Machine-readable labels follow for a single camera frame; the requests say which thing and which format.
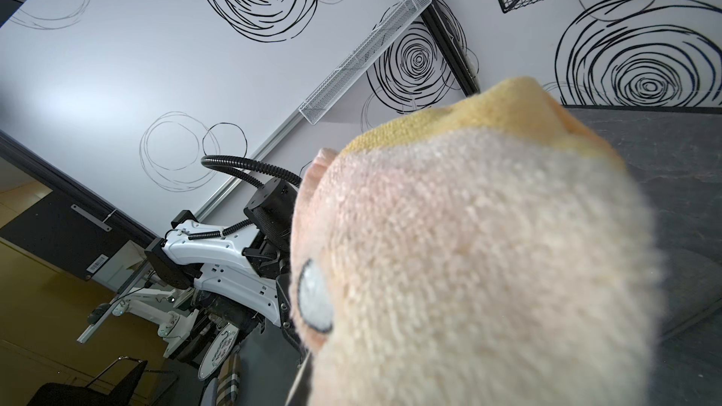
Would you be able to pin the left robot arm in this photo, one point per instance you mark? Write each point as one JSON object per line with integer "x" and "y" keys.
{"x": 241, "y": 273}

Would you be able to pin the black chair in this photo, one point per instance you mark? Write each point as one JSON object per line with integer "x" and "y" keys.
{"x": 61, "y": 394}

